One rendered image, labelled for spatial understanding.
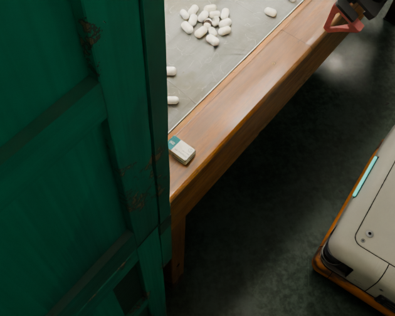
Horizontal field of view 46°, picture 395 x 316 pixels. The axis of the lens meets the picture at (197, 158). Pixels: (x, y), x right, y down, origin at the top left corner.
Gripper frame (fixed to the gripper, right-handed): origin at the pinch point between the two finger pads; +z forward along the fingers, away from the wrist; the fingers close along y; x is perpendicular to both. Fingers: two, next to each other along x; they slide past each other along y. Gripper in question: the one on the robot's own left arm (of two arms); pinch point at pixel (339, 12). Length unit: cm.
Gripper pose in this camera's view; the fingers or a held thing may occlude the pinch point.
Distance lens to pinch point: 98.7
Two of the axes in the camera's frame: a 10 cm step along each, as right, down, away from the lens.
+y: -5.6, 7.1, -4.3
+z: -4.1, 2.1, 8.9
